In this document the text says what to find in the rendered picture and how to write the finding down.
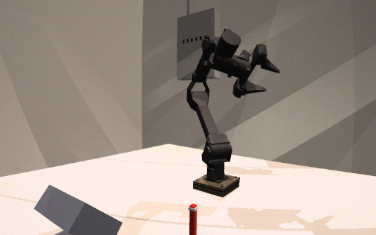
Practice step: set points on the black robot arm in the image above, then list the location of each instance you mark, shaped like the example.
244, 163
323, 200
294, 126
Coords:
217, 54

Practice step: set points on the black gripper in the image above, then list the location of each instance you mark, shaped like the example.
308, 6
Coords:
242, 70

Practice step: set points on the grey sloped panel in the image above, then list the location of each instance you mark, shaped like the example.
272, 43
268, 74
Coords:
74, 216

